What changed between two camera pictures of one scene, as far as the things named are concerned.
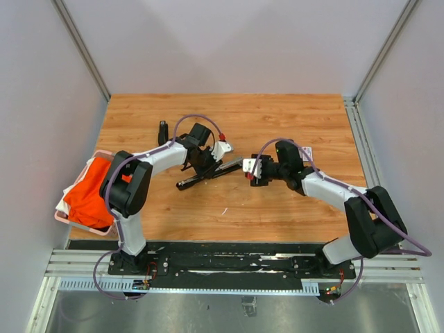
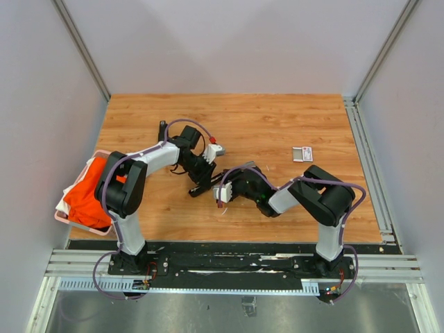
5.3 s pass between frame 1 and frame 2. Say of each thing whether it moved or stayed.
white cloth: stayed
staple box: stayed
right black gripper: moved
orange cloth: stayed
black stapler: moved
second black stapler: stayed
